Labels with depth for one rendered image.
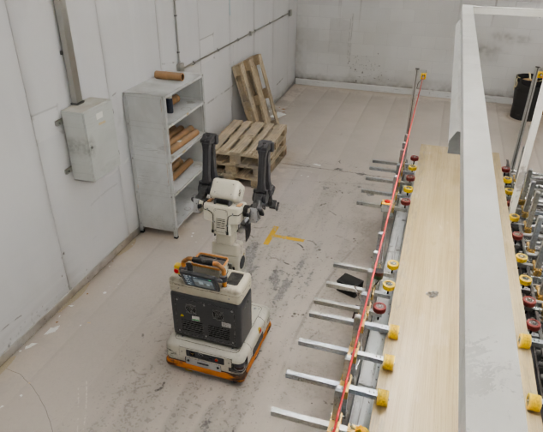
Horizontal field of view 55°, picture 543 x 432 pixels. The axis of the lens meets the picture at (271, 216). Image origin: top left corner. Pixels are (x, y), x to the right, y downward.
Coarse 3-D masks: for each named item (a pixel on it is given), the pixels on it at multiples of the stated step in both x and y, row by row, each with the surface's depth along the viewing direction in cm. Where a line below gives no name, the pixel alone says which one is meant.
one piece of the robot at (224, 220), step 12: (204, 204) 369; (216, 204) 368; (240, 204) 369; (204, 216) 372; (216, 216) 369; (228, 216) 366; (240, 216) 366; (216, 228) 372; (228, 228) 369; (216, 240) 385; (228, 240) 381; (240, 240) 392; (216, 252) 390; (228, 252) 386; (240, 252) 388; (240, 264) 391
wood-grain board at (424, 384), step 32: (448, 160) 524; (416, 192) 462; (448, 192) 463; (416, 224) 413; (448, 224) 414; (416, 256) 373; (448, 256) 374; (512, 256) 374; (416, 288) 341; (448, 288) 341; (512, 288) 342; (416, 320) 314; (448, 320) 314; (384, 352) 290; (416, 352) 290; (448, 352) 290; (384, 384) 270; (416, 384) 270; (448, 384) 270; (384, 416) 252; (416, 416) 253; (448, 416) 253
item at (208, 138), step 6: (204, 138) 376; (210, 138) 375; (204, 144) 375; (210, 144) 376; (204, 150) 377; (210, 150) 380; (204, 156) 378; (210, 156) 381; (204, 162) 380; (210, 162) 383; (204, 168) 382; (210, 168) 385; (204, 174) 383; (210, 174) 387; (204, 180) 385; (210, 180) 387; (198, 186) 388; (210, 186) 386
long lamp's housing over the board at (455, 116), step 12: (456, 24) 368; (456, 36) 326; (456, 48) 293; (456, 60) 266; (456, 72) 243; (456, 84) 224; (456, 96) 208; (456, 108) 194; (456, 120) 182; (456, 132) 172; (456, 144) 173
